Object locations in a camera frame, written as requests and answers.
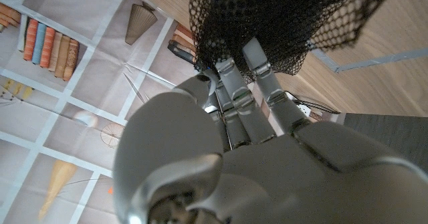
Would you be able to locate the black mesh netting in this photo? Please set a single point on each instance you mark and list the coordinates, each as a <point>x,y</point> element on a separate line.
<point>267,13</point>

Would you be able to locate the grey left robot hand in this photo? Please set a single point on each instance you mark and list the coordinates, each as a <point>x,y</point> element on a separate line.
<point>267,177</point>

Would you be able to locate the printed bookshelf backdrop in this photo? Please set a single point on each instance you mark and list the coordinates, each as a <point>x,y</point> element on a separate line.
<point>67,83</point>

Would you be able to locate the white power strip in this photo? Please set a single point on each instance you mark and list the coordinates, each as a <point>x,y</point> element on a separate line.
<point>305,110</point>

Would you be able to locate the grey tape outline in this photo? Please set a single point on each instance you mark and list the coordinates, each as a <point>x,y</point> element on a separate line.
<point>368,63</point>

